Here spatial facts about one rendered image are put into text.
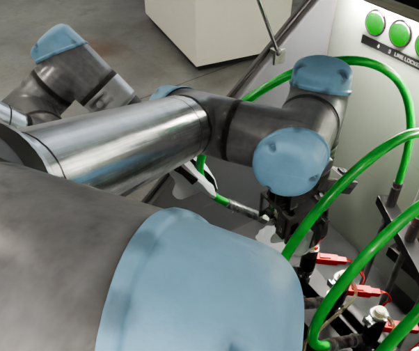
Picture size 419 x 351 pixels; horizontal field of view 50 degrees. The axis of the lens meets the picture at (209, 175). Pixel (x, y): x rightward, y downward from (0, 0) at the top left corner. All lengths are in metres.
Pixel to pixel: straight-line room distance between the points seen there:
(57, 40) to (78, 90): 0.08
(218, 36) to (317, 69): 3.14
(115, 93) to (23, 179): 0.54
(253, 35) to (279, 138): 3.38
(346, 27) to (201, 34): 2.66
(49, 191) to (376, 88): 0.88
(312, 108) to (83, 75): 0.35
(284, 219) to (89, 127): 0.40
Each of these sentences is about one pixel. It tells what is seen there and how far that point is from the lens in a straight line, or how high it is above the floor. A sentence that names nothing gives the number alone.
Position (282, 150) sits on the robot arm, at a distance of 0.47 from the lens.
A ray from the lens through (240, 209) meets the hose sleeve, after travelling 0.82.
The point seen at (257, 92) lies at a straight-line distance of 0.68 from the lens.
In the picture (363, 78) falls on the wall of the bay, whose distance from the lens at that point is 1.01.
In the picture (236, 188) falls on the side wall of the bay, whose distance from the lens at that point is 1.11.
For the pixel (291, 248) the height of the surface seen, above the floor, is 1.26.
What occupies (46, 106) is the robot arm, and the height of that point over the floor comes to 1.37.
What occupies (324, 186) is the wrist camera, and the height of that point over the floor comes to 1.27.
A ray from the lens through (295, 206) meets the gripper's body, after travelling 0.68.
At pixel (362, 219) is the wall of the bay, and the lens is 1.15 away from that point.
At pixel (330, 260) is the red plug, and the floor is 1.07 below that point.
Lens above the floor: 1.71
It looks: 40 degrees down
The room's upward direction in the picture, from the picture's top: straight up
